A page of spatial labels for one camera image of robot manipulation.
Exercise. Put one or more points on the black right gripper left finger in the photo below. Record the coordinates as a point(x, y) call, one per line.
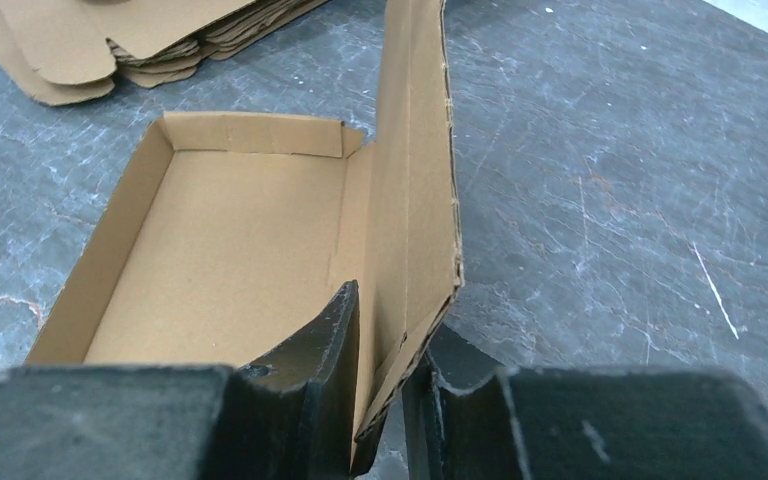
point(285, 415)

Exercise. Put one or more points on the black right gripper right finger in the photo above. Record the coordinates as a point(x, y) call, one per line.
point(467, 416)

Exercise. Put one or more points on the brown cardboard box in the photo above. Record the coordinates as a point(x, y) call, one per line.
point(288, 246)

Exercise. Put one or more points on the stack of flat cardboard sheets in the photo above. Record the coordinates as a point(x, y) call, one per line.
point(67, 52)

